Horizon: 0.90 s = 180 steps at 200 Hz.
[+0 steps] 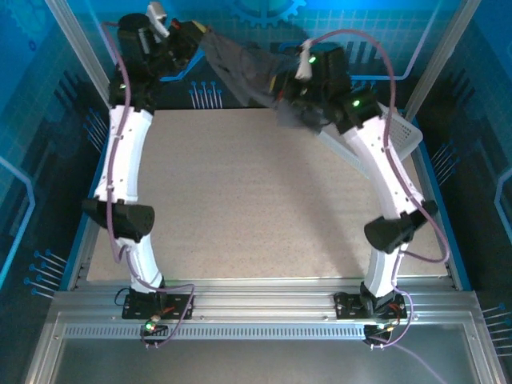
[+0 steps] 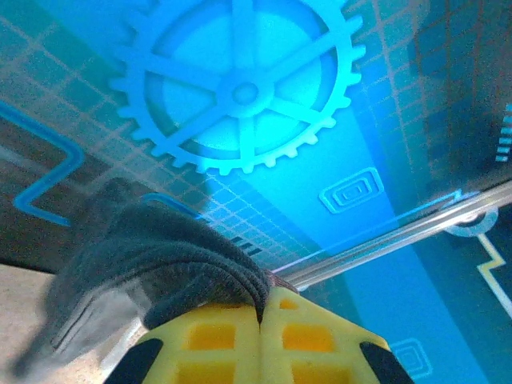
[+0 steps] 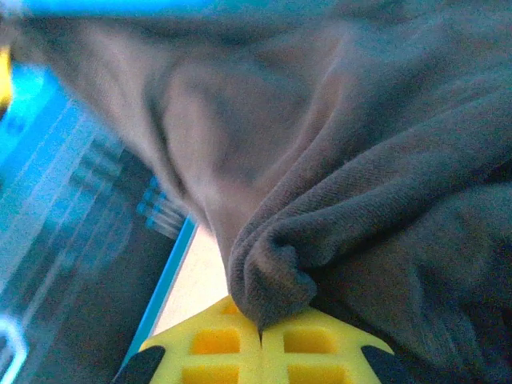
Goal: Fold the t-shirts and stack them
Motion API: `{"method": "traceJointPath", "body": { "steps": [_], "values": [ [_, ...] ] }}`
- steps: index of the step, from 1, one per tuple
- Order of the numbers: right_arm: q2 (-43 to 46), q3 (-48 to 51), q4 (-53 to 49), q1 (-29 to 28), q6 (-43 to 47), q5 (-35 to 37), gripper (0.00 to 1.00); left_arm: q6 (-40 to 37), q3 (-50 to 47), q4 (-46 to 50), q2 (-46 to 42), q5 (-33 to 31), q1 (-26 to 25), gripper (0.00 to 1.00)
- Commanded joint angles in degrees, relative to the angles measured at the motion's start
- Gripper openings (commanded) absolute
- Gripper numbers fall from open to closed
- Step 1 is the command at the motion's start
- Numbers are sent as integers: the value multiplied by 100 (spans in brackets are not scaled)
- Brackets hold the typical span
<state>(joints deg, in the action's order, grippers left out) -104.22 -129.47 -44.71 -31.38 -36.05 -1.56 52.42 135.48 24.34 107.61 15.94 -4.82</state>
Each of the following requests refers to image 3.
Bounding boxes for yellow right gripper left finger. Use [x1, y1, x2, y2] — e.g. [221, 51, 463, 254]
[114, 295, 262, 384]

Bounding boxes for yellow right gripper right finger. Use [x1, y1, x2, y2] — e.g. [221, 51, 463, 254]
[258, 307, 411, 384]

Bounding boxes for dark grey t-shirt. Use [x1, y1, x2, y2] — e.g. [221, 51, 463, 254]
[7, 0, 512, 384]

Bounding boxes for blue table edge strip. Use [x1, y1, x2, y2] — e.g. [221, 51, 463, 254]
[126, 218, 200, 363]

